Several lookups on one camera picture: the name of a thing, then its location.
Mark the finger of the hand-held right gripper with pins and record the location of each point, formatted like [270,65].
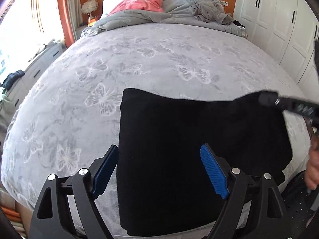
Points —
[286,104]

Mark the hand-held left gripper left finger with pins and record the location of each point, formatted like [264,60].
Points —
[106,171]

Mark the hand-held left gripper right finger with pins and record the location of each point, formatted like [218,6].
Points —
[214,171]

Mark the black pants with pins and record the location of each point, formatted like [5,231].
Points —
[187,142]

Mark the person's right hand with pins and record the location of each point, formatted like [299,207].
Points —
[313,169]

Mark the white wardrobe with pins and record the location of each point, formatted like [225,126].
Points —
[274,17]

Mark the dark clothing pile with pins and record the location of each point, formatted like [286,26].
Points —
[239,23]

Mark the dark dotted cloth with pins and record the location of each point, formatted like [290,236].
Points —
[299,204]

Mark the orange striped item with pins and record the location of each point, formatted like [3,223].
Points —
[11,215]

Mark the crumpled grey garment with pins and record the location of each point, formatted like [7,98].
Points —
[211,11]

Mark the bed with butterfly cover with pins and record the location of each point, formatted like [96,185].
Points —
[149,62]

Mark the pale grey cloth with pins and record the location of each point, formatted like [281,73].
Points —
[6,102]

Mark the white drawer cabinet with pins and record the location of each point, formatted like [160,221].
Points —
[37,67]

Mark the dark blue clothing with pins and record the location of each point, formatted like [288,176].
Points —
[13,78]

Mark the grey duvet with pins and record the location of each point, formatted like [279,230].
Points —
[179,7]

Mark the white feather lamp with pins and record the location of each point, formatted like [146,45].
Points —
[88,7]

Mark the pink pillow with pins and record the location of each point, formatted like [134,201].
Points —
[137,3]

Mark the sheer orange curtain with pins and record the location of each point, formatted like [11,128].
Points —
[38,5]

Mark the white wall controller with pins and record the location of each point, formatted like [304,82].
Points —
[223,3]

